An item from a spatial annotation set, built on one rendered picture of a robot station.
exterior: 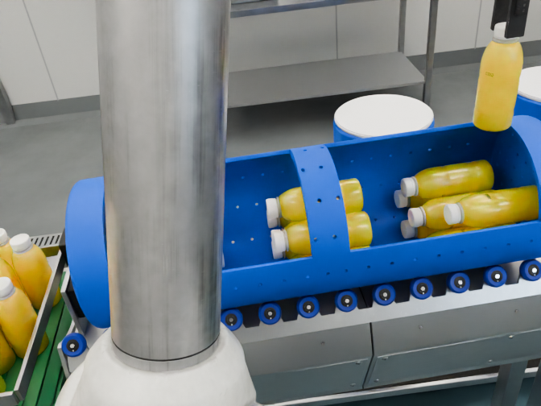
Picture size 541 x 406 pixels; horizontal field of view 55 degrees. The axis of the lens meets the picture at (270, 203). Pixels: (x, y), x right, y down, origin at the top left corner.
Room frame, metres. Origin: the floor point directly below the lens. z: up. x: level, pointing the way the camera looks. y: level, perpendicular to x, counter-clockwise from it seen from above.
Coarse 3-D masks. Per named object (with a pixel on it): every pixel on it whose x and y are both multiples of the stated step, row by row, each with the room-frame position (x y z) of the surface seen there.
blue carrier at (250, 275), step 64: (448, 128) 0.89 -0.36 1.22; (512, 128) 0.83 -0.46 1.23; (256, 192) 0.94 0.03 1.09; (320, 192) 0.73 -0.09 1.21; (384, 192) 0.95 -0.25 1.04; (256, 256) 0.86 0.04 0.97; (320, 256) 0.67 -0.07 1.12; (384, 256) 0.68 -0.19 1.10; (448, 256) 0.69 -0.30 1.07; (512, 256) 0.70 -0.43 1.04
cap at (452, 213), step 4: (448, 204) 0.79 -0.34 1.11; (452, 204) 0.78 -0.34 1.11; (444, 208) 0.79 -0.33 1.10; (448, 208) 0.77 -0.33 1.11; (452, 208) 0.77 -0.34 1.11; (456, 208) 0.77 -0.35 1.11; (444, 212) 0.79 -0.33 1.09; (448, 212) 0.77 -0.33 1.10; (452, 212) 0.76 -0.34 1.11; (456, 212) 0.76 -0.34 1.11; (444, 216) 0.79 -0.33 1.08; (448, 216) 0.77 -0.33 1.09; (452, 216) 0.76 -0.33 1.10; (456, 216) 0.76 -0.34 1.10; (448, 220) 0.77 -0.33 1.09; (452, 220) 0.76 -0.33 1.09; (456, 220) 0.76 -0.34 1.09; (448, 224) 0.77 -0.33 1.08; (452, 224) 0.76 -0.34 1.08
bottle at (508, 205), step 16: (496, 192) 0.79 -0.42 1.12; (512, 192) 0.78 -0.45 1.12; (528, 192) 0.78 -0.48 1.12; (464, 208) 0.77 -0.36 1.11; (480, 208) 0.76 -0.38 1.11; (496, 208) 0.75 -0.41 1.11; (512, 208) 0.75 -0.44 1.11; (528, 208) 0.76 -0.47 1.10; (464, 224) 0.76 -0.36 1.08; (480, 224) 0.75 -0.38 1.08; (496, 224) 0.76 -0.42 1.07
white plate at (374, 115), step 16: (368, 96) 1.48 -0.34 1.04; (384, 96) 1.46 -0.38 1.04; (400, 96) 1.45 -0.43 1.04; (336, 112) 1.40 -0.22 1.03; (352, 112) 1.38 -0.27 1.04; (368, 112) 1.37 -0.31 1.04; (384, 112) 1.35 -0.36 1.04; (400, 112) 1.34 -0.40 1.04; (416, 112) 1.33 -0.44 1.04; (432, 112) 1.33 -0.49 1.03; (352, 128) 1.28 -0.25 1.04; (368, 128) 1.27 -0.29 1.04; (384, 128) 1.26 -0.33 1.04; (400, 128) 1.25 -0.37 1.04; (416, 128) 1.24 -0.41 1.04
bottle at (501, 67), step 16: (496, 48) 0.82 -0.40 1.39; (512, 48) 0.81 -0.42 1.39; (496, 64) 0.81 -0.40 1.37; (512, 64) 0.80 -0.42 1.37; (480, 80) 0.84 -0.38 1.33; (496, 80) 0.81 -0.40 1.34; (512, 80) 0.80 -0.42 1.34; (480, 96) 0.83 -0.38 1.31; (496, 96) 0.80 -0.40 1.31; (512, 96) 0.80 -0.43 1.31; (480, 112) 0.82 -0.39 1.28; (496, 112) 0.80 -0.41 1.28; (512, 112) 0.81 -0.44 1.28; (480, 128) 0.82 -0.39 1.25; (496, 128) 0.80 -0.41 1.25
